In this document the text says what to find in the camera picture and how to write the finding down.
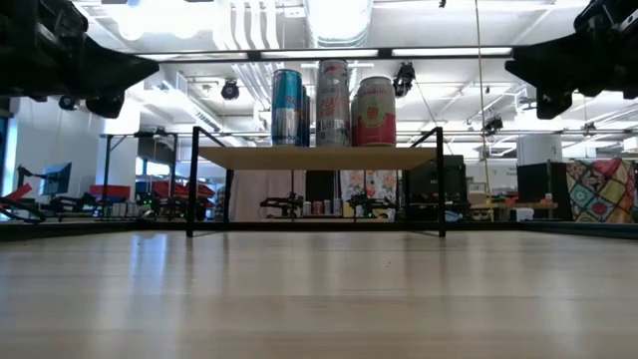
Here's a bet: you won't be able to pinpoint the blue Red Bull can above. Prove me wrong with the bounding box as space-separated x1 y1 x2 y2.
270 68 304 148

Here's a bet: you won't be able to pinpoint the wooden shelf black metal legs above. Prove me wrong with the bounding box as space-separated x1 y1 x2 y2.
185 126 447 239

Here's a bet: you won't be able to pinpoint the red bin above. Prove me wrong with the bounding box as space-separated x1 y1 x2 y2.
89 184 133 200
148 179 216 201

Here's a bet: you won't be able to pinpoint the black cable loop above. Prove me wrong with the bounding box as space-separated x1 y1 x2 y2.
0 195 50 224

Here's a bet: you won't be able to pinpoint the wooden background table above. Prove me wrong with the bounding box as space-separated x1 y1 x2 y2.
470 200 559 223

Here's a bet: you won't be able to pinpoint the red object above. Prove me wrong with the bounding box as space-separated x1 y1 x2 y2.
0 182 35 203

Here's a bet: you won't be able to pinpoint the white cloth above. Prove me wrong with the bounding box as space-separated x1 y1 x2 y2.
228 170 307 222

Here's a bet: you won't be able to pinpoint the floral cloth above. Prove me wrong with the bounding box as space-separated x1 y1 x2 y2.
340 170 399 221

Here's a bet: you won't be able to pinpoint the thin hanging cord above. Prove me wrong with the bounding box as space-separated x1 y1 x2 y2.
473 0 489 200

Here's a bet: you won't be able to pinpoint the black monitor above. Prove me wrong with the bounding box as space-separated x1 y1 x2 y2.
515 161 568 204

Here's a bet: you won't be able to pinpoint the black background table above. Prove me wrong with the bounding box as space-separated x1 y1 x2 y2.
99 128 179 221

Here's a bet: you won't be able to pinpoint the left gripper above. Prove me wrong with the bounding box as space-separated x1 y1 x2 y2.
0 0 161 120

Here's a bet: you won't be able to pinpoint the black cabinet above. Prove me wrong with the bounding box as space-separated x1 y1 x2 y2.
402 154 468 223

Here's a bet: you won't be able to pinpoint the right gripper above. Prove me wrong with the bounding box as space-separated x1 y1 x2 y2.
503 0 638 122

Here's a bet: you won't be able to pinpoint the colourful patchwork quilt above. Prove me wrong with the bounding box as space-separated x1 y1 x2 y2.
565 157 638 225

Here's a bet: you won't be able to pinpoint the white Celsius can black lid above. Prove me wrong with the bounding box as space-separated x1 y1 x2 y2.
315 58 351 149

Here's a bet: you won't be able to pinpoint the white box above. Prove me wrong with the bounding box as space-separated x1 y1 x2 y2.
515 134 564 167

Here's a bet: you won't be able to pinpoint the computer monitor on arm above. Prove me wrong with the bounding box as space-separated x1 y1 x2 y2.
16 162 73 198

